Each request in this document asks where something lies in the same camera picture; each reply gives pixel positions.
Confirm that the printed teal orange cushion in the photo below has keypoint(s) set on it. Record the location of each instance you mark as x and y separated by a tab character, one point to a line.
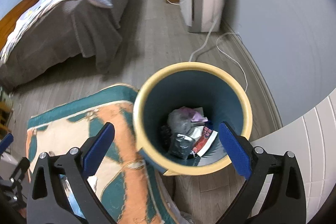
118	121

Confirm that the wooden bed with grey cover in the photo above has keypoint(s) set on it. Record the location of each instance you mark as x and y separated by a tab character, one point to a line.
47	37

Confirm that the red white paper packet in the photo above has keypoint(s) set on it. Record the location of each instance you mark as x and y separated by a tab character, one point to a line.
206	142

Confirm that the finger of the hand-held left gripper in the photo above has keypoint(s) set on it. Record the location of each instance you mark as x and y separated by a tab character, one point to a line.
6	142
22	169

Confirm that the wooden shelf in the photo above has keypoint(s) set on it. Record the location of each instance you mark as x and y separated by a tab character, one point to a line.
2	113

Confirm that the white panelled cabinet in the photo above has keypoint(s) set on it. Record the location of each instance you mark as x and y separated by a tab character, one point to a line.
309	148

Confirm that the grey plastic bag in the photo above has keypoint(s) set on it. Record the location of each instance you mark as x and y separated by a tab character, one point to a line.
179	121

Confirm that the white crumpled tissue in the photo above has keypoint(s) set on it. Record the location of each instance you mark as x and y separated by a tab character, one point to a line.
93	183

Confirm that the grey blanket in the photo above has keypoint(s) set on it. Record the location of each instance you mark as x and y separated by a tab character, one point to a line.
99	37

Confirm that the blue bin with cream rim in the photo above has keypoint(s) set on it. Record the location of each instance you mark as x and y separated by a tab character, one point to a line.
197	87

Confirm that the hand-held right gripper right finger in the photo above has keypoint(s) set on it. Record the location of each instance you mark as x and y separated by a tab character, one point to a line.
233	150

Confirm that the black foil packet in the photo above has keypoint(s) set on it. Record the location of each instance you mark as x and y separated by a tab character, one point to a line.
181	146

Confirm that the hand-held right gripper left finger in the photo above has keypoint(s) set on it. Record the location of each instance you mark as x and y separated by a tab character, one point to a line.
98	148

